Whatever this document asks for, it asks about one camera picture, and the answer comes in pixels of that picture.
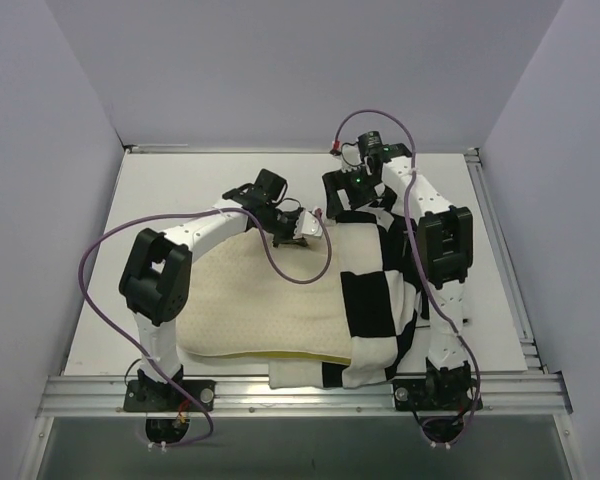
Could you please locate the cream quilted pillow yellow edge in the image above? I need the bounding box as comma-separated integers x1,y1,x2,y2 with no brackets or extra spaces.
176,223,382,364

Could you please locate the black white checkered pillowcase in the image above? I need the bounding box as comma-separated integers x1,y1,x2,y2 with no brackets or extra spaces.
269,199,426,389

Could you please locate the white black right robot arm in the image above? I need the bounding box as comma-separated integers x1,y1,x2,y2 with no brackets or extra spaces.
322,133,478,409

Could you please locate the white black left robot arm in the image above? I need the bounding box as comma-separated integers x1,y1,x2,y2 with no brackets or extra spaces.
119,169,323,411

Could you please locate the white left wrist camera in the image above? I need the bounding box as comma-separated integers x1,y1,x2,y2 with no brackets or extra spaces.
294,209,323,239

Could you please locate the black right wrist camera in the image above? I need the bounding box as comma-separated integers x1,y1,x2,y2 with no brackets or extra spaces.
357,130,385,160

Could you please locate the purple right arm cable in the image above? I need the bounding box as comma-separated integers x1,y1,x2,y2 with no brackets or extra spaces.
329,108,484,446

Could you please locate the aluminium back frame rail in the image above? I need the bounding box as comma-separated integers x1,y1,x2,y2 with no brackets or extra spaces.
125,144,190,155

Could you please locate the aluminium frame rail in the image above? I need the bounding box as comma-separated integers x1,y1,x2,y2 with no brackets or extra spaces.
125,144,190,155
37,371,572,418

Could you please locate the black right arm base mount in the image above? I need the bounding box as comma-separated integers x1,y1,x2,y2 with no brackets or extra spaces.
391,378,477,413

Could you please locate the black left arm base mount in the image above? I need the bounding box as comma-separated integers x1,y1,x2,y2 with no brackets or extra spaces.
122,379,216,413

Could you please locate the aluminium right side rail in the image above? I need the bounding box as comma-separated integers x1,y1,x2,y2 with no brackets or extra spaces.
464,148,549,374

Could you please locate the aluminium front frame rail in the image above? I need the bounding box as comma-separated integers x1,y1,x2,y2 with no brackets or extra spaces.
37,371,572,418

